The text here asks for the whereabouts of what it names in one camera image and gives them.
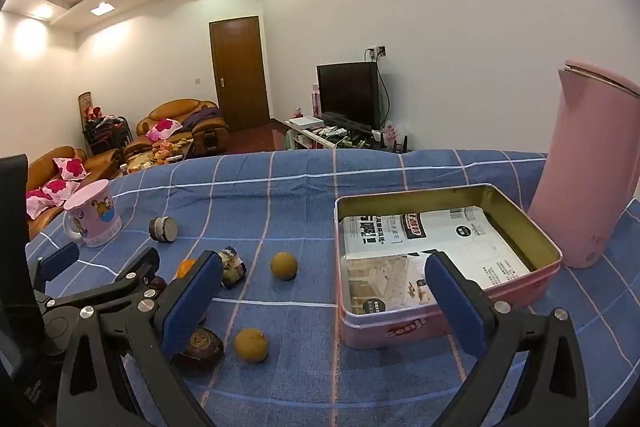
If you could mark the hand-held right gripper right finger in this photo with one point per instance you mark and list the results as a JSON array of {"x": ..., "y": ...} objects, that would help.
[{"x": 455, "y": 307}]

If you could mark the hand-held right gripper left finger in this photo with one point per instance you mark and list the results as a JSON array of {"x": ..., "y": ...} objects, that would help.
[{"x": 192, "y": 302}]

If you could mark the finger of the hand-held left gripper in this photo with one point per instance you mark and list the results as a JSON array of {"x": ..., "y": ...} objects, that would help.
[
  {"x": 135, "y": 272},
  {"x": 57, "y": 259}
]

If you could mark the orange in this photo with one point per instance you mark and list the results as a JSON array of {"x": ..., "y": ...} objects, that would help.
[{"x": 187, "y": 268}]

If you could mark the small dark jar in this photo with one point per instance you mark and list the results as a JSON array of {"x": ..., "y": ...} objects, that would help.
[{"x": 164, "y": 230}]

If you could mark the pink tin box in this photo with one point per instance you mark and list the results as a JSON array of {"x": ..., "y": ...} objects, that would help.
[{"x": 400, "y": 332}]

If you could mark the yellow-green round fruit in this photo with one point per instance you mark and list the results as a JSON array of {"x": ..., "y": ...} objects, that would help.
[{"x": 284, "y": 266}]

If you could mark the pink flowered pillow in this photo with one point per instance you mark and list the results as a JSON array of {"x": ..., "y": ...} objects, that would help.
[
  {"x": 70, "y": 168},
  {"x": 36, "y": 204},
  {"x": 164, "y": 128},
  {"x": 57, "y": 191}
]

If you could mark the pink cartoon mug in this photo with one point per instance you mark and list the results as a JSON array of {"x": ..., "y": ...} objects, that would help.
[{"x": 95, "y": 217}]

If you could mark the printed paper leaflet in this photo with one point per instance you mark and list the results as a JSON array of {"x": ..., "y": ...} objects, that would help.
[{"x": 450, "y": 232}]

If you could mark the brown leather sofa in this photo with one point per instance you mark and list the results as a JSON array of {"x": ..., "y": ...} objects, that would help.
[
  {"x": 50, "y": 159},
  {"x": 175, "y": 109}
]

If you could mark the cluttered coffee table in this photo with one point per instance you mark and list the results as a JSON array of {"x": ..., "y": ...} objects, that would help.
[{"x": 160, "y": 154}]

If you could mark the dark rack with clothes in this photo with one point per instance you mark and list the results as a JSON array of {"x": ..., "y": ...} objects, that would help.
[{"x": 102, "y": 129}]

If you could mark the blue checked cloth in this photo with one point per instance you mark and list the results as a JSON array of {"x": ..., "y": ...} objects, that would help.
[{"x": 300, "y": 187}]

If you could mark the purple blanket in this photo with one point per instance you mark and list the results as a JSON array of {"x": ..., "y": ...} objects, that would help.
[{"x": 202, "y": 117}]

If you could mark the black router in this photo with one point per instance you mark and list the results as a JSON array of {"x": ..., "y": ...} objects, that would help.
[{"x": 402, "y": 144}]

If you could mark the pink flowered bag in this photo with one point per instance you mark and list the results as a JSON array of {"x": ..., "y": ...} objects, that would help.
[{"x": 390, "y": 131}]

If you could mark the pink electric kettle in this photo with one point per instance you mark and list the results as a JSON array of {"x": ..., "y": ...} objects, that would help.
[{"x": 585, "y": 167}]

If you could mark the white television stand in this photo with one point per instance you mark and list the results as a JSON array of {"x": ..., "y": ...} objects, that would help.
[{"x": 310, "y": 138}]

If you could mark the white flat box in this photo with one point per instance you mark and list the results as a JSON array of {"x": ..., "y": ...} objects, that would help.
[{"x": 306, "y": 122}]

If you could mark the brown wooden door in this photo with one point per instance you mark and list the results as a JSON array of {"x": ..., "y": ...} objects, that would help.
[{"x": 237, "y": 72}]

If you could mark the black television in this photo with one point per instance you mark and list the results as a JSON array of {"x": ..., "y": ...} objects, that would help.
[{"x": 347, "y": 92}]

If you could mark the square recessed ceiling light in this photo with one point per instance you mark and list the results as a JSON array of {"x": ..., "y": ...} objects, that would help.
[{"x": 100, "y": 8}]

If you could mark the rolled wall scroll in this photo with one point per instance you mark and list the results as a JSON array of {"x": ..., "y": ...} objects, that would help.
[{"x": 85, "y": 102}]

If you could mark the wall socket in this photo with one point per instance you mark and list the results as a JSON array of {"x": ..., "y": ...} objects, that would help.
[{"x": 376, "y": 52}]

